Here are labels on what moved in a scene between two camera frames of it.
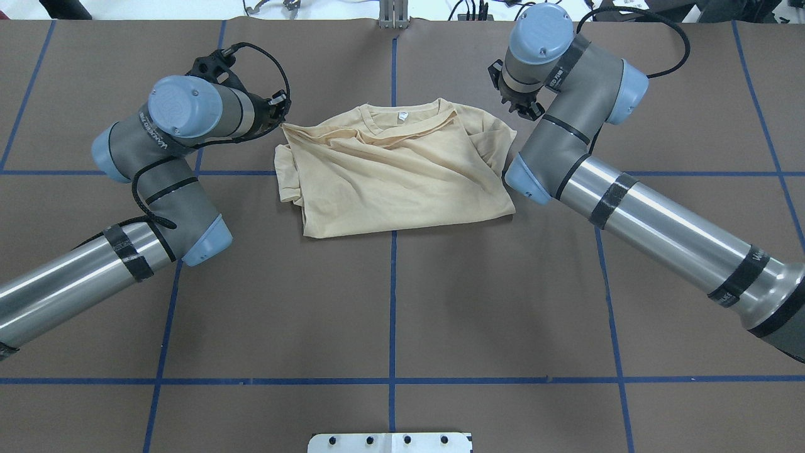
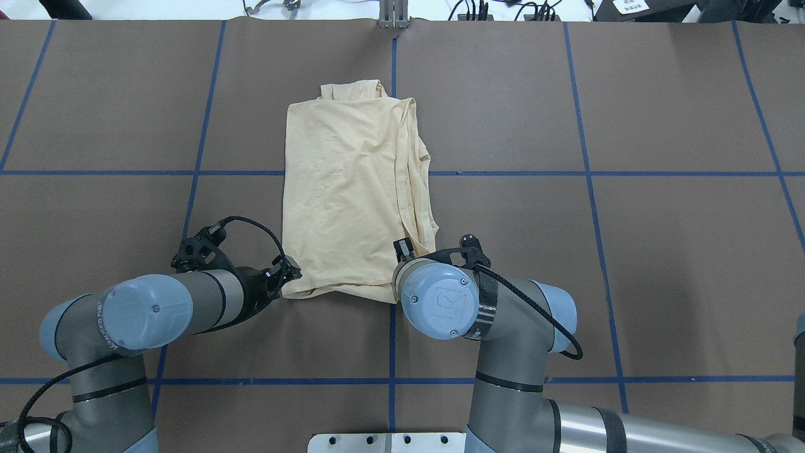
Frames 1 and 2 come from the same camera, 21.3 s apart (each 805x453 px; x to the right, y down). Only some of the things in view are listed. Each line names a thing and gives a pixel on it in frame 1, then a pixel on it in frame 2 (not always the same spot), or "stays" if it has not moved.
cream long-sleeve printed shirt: x=392 y=166 to x=355 y=184
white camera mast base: x=390 y=442 stays
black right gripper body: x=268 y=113 to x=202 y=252
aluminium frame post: x=394 y=14 stays
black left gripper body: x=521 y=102 to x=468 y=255
